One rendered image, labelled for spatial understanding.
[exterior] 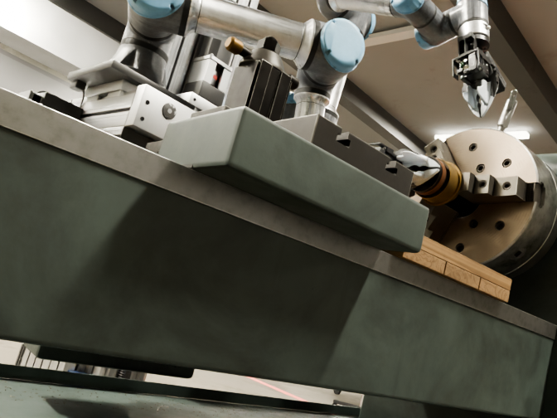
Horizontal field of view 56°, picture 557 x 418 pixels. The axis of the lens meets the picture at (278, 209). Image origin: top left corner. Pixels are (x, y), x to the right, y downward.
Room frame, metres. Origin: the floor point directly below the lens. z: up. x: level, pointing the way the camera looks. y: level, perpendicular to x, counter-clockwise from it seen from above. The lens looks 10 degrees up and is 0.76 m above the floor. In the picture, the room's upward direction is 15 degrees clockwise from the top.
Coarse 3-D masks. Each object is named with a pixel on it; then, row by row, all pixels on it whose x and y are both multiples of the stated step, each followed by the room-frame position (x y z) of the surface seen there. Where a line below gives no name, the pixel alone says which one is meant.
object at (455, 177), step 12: (420, 168) 1.00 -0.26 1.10; (444, 168) 0.95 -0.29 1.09; (456, 168) 0.98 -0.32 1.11; (432, 180) 0.95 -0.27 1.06; (444, 180) 0.96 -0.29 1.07; (456, 180) 0.97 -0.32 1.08; (420, 192) 0.97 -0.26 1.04; (432, 192) 0.96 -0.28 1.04; (444, 192) 0.97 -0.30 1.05; (456, 192) 0.97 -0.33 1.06; (432, 204) 1.01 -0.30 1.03
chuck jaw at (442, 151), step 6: (432, 144) 1.09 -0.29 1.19; (438, 144) 1.08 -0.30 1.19; (444, 144) 1.09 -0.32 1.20; (426, 150) 1.10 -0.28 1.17; (432, 150) 1.09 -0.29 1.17; (438, 150) 1.05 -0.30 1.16; (444, 150) 1.07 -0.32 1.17; (450, 150) 1.10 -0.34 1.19; (432, 156) 1.06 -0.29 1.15; (438, 156) 1.02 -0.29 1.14; (444, 156) 1.05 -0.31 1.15; (450, 156) 1.08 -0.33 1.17; (450, 162) 1.06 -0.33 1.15
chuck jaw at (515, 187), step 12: (468, 180) 0.96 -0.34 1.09; (480, 180) 0.96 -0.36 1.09; (492, 180) 0.96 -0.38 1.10; (504, 180) 0.95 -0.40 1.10; (516, 180) 0.93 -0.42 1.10; (468, 192) 0.97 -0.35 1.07; (480, 192) 0.96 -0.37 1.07; (492, 192) 0.96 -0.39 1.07; (504, 192) 0.94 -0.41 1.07; (516, 192) 0.93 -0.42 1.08; (528, 192) 0.95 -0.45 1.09; (540, 192) 0.96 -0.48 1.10
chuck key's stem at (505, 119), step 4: (508, 100) 1.05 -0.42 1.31; (504, 108) 1.05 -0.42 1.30; (512, 108) 1.04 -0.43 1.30; (504, 112) 1.05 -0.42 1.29; (508, 112) 1.04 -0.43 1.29; (512, 112) 1.05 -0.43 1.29; (504, 116) 1.05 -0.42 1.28; (508, 116) 1.04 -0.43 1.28; (500, 120) 1.05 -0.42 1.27; (504, 120) 1.05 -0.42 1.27; (508, 120) 1.05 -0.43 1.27; (500, 124) 1.05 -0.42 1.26; (504, 124) 1.05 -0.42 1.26; (508, 124) 1.05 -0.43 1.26; (500, 128) 1.05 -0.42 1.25; (504, 128) 1.05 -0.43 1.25
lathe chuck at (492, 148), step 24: (456, 144) 1.09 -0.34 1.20; (480, 144) 1.04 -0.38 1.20; (504, 144) 1.00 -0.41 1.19; (480, 168) 1.04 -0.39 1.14; (504, 168) 0.99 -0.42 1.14; (528, 168) 0.95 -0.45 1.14; (552, 192) 0.98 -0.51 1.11; (480, 216) 1.02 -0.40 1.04; (504, 216) 0.98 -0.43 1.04; (528, 216) 0.94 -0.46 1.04; (552, 216) 0.98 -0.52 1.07; (456, 240) 1.05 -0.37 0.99; (480, 240) 1.01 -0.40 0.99; (504, 240) 0.97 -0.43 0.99; (528, 240) 0.97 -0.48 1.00; (504, 264) 1.01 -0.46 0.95
